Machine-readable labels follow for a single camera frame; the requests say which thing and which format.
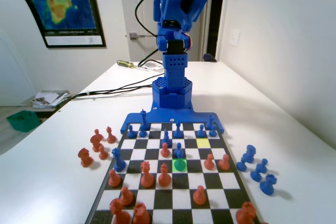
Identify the red chess rook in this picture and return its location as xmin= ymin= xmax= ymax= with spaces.
xmin=235 ymin=200 xmax=257 ymax=224

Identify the orange pawn on green square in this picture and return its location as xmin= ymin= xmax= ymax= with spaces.
xmin=90 ymin=134 xmax=104 ymax=152

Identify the blue chess queen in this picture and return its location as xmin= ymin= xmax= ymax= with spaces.
xmin=112 ymin=147 xmax=127 ymax=173

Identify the blue chess king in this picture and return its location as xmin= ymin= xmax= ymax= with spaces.
xmin=140 ymin=109 xmax=150 ymax=132

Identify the pile of papers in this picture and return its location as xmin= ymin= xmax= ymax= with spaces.
xmin=33 ymin=90 xmax=71 ymax=109

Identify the silver door handle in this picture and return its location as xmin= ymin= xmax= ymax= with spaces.
xmin=129 ymin=32 xmax=158 ymax=41

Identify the white door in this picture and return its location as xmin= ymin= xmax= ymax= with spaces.
xmin=117 ymin=0 xmax=208 ymax=63

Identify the black white chessboard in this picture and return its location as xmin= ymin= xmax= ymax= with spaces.
xmin=85 ymin=122 xmax=262 ymax=224

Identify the blue chess rook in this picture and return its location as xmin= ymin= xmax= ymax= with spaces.
xmin=205 ymin=114 xmax=215 ymax=130
xmin=259 ymin=174 xmax=278 ymax=196

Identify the red chess queen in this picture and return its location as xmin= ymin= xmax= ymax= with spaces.
xmin=140 ymin=160 xmax=155 ymax=188

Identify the yellow black handled screwdriver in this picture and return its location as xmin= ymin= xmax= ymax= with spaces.
xmin=117 ymin=60 xmax=152 ymax=72

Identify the blue chess knight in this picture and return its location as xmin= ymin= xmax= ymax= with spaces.
xmin=243 ymin=144 xmax=256 ymax=163
xmin=161 ymin=129 xmax=173 ymax=148

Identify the framed map poster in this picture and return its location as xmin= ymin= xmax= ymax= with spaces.
xmin=0 ymin=0 xmax=108 ymax=49

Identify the thin black cable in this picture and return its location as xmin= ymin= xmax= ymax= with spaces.
xmin=56 ymin=76 xmax=155 ymax=112
xmin=73 ymin=84 xmax=153 ymax=99

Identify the red white servo wire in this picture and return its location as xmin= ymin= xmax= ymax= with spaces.
xmin=184 ymin=34 xmax=194 ymax=51

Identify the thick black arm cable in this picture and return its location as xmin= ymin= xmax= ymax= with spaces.
xmin=134 ymin=0 xmax=160 ymax=68

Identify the green plastic bin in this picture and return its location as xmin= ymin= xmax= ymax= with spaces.
xmin=6 ymin=110 xmax=42 ymax=133

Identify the small clear plastic packet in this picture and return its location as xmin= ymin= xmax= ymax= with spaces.
xmin=139 ymin=60 xmax=165 ymax=71

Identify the white light switch plate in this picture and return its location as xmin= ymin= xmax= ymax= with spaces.
xmin=227 ymin=29 xmax=241 ymax=48

